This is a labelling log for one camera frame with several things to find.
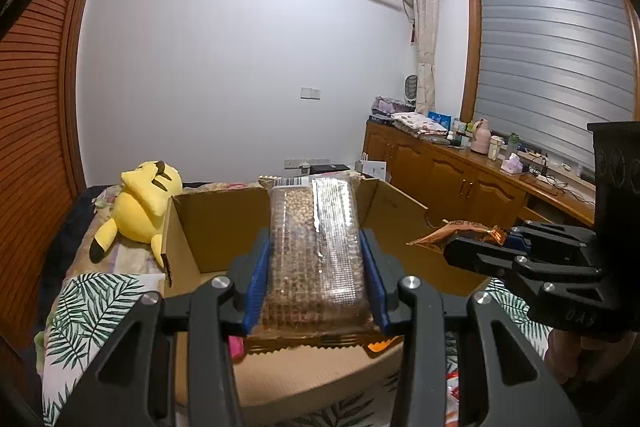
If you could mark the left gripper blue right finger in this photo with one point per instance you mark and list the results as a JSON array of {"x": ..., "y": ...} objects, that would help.
[{"x": 374, "y": 266}]

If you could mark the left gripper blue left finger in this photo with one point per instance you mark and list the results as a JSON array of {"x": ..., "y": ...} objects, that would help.
[{"x": 257, "y": 282}]

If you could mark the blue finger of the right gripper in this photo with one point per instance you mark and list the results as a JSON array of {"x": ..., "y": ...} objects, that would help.
[
  {"x": 499, "y": 261},
  {"x": 545, "y": 234}
]

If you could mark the clear pack brown biscuits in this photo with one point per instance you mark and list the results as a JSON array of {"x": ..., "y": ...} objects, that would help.
[{"x": 317, "y": 293}]

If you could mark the orange crinkled snack wrapper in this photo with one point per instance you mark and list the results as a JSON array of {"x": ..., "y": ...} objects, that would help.
[{"x": 437, "y": 240}]

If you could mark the person's right hand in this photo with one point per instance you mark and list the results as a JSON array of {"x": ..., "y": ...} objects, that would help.
[{"x": 569, "y": 355}]

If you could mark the white power strip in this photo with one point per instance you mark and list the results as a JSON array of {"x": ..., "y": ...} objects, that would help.
[{"x": 545, "y": 181}]

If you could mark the pink tissue pack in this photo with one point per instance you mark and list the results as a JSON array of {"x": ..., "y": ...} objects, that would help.
[{"x": 512, "y": 164}]

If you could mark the wooden sideboard cabinet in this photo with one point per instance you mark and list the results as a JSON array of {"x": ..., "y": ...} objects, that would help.
[{"x": 458, "y": 184}]

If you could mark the pink thermos jug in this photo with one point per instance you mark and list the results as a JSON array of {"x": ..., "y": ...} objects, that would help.
[{"x": 481, "y": 136}]

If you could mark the white paper bag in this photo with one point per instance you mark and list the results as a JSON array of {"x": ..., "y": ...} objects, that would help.
[{"x": 376, "y": 169}]

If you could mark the yellow Pikachu plush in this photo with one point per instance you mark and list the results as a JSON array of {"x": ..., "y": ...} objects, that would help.
[{"x": 139, "y": 209}]

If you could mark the folded floral cloth stack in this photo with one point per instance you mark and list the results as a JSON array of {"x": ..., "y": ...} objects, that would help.
[{"x": 418, "y": 125}]

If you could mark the grey window blind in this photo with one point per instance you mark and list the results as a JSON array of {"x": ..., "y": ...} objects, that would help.
[{"x": 548, "y": 68}]

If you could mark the small white fan heater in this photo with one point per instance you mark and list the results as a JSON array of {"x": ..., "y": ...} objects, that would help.
[{"x": 411, "y": 89}]

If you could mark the wooden louvred wardrobe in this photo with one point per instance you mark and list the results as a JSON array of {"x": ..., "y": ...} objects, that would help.
[{"x": 41, "y": 170}]

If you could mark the beige floral curtain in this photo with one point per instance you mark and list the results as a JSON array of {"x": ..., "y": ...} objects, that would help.
[{"x": 425, "y": 14}]

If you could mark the white wall switch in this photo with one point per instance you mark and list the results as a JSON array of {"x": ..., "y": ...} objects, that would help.
[{"x": 310, "y": 94}]

